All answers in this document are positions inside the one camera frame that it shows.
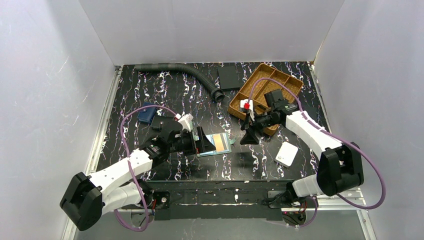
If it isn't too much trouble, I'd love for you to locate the mint green snap card holder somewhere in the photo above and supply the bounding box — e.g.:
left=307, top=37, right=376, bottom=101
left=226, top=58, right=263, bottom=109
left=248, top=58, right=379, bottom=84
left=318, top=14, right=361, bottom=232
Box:
left=196, top=132, right=237, bottom=157

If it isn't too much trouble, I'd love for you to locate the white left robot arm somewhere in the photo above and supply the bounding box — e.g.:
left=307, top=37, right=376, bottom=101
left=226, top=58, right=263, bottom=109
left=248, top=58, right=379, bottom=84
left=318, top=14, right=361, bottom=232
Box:
left=59, top=123, right=216, bottom=231

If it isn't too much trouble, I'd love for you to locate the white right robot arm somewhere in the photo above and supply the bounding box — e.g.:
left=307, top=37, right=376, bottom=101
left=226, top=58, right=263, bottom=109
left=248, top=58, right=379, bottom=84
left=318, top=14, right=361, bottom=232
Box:
left=240, top=90, right=364, bottom=201

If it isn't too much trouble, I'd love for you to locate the orange card in holder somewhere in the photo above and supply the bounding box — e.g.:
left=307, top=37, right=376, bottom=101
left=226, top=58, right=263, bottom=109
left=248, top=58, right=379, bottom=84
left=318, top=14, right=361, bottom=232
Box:
left=212, top=133, right=229, bottom=152

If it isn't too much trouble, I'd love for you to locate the black leather card holder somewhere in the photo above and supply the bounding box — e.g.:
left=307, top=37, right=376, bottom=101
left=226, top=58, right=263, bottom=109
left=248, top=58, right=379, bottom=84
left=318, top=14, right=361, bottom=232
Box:
left=150, top=115, right=183, bottom=132

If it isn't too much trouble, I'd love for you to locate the blue leather card holder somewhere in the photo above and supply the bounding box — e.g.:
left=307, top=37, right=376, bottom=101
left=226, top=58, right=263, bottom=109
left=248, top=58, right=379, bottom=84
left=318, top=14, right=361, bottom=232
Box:
left=137, top=102, right=157, bottom=125

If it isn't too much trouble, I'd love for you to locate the white rectangular box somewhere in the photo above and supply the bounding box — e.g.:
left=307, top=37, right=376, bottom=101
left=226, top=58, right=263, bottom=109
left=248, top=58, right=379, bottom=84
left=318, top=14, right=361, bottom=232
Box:
left=274, top=141, right=298, bottom=168

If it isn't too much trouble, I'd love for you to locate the woven wicker divided tray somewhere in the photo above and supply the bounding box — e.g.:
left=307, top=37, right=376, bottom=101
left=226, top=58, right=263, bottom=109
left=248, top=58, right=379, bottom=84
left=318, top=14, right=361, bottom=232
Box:
left=227, top=63, right=304, bottom=125

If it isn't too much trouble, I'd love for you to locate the flat black square pad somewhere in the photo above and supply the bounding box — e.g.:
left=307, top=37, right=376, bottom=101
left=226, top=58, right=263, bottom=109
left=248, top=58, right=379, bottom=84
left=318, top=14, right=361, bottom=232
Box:
left=217, top=65, right=241, bottom=92

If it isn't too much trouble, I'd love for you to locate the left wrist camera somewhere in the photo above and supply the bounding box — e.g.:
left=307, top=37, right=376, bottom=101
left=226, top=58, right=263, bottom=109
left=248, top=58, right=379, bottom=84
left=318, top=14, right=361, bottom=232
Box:
left=174, top=113, right=194, bottom=132

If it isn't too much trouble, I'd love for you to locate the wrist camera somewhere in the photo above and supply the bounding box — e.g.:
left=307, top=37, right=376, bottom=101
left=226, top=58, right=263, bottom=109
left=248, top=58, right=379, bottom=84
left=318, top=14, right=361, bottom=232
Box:
left=239, top=98, right=255, bottom=123
left=174, top=113, right=194, bottom=132

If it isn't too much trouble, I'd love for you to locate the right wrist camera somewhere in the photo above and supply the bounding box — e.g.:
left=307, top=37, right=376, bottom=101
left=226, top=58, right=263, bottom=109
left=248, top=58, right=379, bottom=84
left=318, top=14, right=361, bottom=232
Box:
left=239, top=98, right=255, bottom=123

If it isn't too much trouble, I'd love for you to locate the black corrugated hose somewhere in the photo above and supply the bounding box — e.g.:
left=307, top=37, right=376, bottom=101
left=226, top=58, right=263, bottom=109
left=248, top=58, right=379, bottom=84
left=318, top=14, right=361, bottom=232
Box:
left=134, top=62, right=227, bottom=103

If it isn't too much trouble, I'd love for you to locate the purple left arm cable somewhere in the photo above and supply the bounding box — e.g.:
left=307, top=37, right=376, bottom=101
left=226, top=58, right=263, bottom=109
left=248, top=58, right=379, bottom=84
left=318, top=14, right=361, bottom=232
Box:
left=113, top=104, right=181, bottom=232

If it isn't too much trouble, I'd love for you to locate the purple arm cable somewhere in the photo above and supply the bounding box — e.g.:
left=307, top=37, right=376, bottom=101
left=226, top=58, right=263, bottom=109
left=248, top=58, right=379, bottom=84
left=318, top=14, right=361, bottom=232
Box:
left=113, top=104, right=181, bottom=232
left=246, top=77, right=387, bottom=228

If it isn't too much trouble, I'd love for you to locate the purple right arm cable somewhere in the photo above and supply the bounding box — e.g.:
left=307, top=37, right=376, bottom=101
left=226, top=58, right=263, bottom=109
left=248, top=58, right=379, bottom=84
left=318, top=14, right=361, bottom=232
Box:
left=246, top=77, right=387, bottom=228

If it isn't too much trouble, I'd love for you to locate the aluminium frame rail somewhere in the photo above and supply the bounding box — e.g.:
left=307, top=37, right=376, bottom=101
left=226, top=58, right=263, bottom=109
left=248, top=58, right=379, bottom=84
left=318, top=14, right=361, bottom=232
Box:
left=83, top=63, right=365, bottom=232

